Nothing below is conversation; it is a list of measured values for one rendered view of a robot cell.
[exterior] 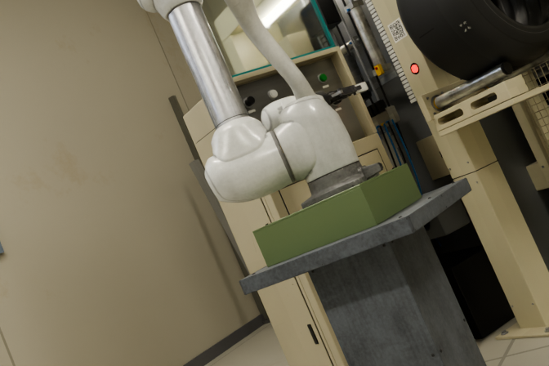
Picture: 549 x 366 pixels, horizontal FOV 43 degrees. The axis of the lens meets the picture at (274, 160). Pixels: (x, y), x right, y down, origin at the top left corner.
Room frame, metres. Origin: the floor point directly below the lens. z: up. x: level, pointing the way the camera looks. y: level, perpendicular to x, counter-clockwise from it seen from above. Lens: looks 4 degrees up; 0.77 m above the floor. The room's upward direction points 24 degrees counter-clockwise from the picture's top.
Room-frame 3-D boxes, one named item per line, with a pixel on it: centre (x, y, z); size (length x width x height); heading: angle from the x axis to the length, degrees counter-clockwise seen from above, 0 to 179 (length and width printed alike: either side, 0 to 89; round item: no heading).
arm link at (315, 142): (1.90, -0.12, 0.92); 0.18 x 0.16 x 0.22; 89
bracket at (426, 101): (2.61, -0.74, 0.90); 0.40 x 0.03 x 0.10; 121
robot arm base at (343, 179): (1.89, -0.15, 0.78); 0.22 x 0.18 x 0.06; 64
